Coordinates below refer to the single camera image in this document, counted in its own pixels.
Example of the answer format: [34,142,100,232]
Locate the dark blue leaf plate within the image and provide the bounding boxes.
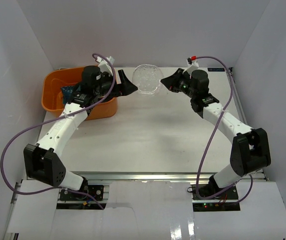
[61,85,80,105]

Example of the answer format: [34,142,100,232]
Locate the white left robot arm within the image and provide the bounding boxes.
[24,65,138,200]

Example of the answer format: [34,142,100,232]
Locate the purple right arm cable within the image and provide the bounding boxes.
[195,55,253,205]

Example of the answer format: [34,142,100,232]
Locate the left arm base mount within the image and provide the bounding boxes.
[58,185,104,202]

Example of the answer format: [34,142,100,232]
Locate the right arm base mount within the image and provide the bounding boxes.
[187,183,241,212]

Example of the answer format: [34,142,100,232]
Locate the orange plastic bin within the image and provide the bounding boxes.
[41,67,118,121]

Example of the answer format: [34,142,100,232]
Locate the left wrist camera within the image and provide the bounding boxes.
[96,56,115,75]

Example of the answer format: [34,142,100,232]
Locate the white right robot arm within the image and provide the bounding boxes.
[160,68,271,199]

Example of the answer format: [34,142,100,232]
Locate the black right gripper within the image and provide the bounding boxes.
[161,68,196,100]

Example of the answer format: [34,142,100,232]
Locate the clear glass plate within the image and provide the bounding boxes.
[132,64,164,97]

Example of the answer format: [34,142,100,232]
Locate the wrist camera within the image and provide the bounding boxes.
[185,56,199,75]
[96,56,115,75]

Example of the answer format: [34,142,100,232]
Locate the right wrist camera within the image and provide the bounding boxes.
[185,56,199,75]

